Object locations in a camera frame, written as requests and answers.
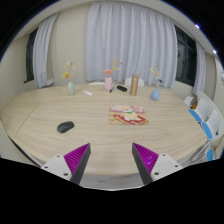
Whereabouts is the pink vase with flowers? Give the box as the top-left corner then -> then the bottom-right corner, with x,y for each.
103,58 -> 120,91

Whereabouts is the dark left window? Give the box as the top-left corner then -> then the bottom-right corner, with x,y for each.
24,28 -> 38,83

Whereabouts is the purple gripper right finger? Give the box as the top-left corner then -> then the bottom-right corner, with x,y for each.
132,143 -> 182,185

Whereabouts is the cartoon printed mouse pad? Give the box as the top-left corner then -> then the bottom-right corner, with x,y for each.
109,105 -> 149,125

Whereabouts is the green vase with yellow flowers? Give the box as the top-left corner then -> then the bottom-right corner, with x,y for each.
63,61 -> 75,95

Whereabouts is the white chair behind table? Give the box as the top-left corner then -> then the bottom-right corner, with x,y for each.
125,78 -> 144,87

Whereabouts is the white remote control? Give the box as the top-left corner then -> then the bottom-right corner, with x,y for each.
83,90 -> 93,96

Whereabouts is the white chair far right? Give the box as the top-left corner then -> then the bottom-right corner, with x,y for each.
184,96 -> 194,107

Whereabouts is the black computer mouse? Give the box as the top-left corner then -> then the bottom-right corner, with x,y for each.
57,121 -> 74,133

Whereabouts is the dark right window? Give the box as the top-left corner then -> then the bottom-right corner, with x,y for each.
175,27 -> 197,86

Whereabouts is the white chair blue cushion near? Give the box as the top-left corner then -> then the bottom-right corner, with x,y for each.
190,109 -> 224,163

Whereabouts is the blue vase with dried flowers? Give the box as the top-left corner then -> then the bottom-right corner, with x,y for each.
151,68 -> 163,101

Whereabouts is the white left curtain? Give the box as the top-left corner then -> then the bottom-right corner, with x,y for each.
32,13 -> 58,88

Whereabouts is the black glasses case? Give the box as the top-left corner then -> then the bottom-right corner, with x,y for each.
117,85 -> 127,92

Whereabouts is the large white centre curtain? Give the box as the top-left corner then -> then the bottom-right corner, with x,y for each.
85,2 -> 178,87

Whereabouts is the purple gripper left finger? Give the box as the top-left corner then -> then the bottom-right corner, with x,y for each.
41,143 -> 91,185

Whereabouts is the white right curtain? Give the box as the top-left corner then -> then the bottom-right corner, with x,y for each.
193,43 -> 206,95

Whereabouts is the white chair blue cushion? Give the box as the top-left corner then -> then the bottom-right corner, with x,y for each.
190,109 -> 224,163
189,98 -> 209,123

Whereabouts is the dark window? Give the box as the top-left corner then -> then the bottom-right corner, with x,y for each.
24,28 -> 38,83
175,27 -> 197,86

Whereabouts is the tan thermos bottle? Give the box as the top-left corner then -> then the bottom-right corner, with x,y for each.
130,74 -> 139,96

